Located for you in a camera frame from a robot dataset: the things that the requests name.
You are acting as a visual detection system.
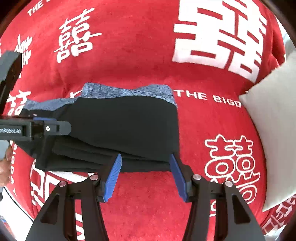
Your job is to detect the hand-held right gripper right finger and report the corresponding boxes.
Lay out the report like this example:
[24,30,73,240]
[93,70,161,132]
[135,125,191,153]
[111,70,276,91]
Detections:
[169,153,266,241]

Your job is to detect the red printed blanket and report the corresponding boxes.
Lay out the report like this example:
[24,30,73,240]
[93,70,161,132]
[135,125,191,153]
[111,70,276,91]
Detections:
[0,0,293,241]

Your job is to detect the white pillow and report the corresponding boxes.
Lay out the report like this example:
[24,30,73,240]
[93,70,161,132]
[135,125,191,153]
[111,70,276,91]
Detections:
[238,50,296,211]

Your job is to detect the person's left hand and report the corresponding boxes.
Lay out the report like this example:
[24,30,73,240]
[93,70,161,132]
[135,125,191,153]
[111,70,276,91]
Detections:
[0,148,12,187]

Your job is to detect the black pants with blue trim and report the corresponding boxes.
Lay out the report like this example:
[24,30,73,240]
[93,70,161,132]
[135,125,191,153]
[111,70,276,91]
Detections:
[23,83,180,173]

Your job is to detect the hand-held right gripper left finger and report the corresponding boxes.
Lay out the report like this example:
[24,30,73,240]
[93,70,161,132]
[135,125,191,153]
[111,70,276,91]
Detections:
[25,153,122,241]

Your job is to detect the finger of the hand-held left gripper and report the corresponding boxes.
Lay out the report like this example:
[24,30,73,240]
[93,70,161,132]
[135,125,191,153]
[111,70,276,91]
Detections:
[32,117,72,138]

